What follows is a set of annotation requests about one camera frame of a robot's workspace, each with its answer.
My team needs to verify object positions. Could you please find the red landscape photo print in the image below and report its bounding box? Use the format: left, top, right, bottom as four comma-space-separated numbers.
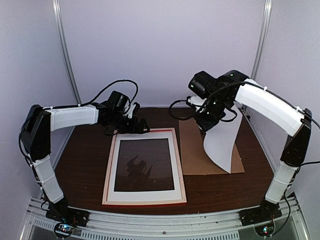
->
203, 105, 242, 174

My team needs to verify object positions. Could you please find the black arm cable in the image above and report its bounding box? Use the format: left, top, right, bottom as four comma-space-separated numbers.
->
169, 99, 201, 121
82, 79, 139, 106

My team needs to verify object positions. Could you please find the aluminium front rail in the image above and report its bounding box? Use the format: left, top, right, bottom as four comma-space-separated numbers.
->
18, 197, 311, 240

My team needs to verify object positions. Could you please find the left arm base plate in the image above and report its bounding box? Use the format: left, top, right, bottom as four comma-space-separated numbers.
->
45, 206, 90, 227

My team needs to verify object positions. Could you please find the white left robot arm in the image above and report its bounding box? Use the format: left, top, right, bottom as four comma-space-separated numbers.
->
19, 91, 150, 222

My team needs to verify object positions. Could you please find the left aluminium corner post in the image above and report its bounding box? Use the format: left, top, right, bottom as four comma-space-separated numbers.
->
52, 0, 82, 104

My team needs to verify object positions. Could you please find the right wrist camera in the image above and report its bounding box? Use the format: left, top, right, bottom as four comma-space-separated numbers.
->
186, 95, 205, 107

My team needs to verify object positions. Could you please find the aluminium corner post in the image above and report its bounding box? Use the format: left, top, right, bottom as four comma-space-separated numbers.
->
251, 0, 273, 80
52, 0, 82, 104

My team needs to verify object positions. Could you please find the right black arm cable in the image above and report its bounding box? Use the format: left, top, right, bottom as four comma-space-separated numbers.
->
169, 99, 201, 121

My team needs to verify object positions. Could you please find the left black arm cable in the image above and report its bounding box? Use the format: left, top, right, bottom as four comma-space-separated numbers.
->
82, 79, 139, 106

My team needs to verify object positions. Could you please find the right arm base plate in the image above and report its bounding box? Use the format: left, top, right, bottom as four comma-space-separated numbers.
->
239, 207, 282, 226

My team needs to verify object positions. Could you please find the right aluminium corner post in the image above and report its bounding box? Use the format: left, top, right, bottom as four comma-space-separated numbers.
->
251, 0, 273, 80

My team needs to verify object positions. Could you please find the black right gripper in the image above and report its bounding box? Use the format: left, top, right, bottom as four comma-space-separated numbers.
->
194, 93, 231, 131

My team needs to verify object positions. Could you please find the brown backing board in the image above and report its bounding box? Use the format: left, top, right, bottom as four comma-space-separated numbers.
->
178, 119, 245, 176

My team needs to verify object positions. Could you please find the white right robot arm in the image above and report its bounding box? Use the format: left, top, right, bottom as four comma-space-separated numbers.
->
186, 70, 312, 221

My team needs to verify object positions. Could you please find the clear acrylic sheet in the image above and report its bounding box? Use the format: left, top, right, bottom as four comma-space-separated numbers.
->
114, 138, 175, 192

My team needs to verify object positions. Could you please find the pink wooden picture frame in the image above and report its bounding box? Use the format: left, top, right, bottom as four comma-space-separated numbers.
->
101, 127, 188, 206

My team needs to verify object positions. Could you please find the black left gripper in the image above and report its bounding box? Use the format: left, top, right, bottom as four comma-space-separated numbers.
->
107, 111, 150, 134

